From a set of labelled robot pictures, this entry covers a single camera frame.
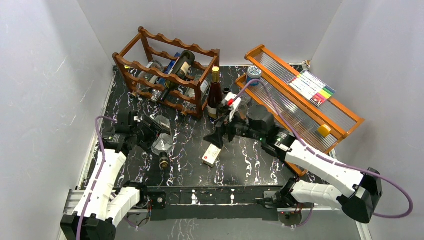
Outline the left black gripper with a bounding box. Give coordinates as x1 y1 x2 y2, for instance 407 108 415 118
131 114 170 152

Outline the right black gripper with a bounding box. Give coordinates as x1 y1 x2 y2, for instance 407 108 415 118
203 108 264 150

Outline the clear bottle gold label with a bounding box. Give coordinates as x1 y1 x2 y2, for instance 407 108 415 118
151 115 174 169

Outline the clear glass bottle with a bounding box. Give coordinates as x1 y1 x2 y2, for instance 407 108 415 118
238 93 252 119

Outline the dark red wine bottle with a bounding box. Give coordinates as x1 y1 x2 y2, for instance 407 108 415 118
207 66 223 120

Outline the green wine bottle brown label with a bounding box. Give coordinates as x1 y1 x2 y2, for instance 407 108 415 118
222 87 231 97

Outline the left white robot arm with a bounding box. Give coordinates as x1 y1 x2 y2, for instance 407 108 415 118
60 111 171 240

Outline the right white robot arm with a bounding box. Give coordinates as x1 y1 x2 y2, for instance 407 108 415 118
203 113 383 224

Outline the blue patterned bottle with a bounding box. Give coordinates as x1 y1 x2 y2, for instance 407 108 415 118
156 60 176 85

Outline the clear bottle white label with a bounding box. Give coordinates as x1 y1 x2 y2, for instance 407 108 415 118
181 77 211 115

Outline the brown wooden wine rack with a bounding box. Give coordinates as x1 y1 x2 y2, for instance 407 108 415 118
111 26 221 119

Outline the dark bottle cream label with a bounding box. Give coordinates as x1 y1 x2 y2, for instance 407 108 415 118
159 50 196 102

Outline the white rectangular box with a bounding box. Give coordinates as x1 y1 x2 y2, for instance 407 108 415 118
202 144 222 168

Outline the orange tiered display shelf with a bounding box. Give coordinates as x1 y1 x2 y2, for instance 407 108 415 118
235 44 365 177

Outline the blue lidded jar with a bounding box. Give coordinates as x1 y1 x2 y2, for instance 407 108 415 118
246 65 263 83

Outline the pack of coloured markers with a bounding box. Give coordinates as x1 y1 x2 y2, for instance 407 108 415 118
289 70 336 107

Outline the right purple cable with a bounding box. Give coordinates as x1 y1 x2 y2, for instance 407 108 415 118
233 78 414 229

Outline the purple cable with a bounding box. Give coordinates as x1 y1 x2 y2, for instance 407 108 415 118
233 78 414 229
75 115 117 240

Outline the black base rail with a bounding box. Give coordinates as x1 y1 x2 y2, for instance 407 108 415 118
145 186 314 222

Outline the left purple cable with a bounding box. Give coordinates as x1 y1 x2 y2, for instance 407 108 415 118
75 115 117 240

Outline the aluminium frame rail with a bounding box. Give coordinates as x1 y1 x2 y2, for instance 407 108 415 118
56 188 374 240

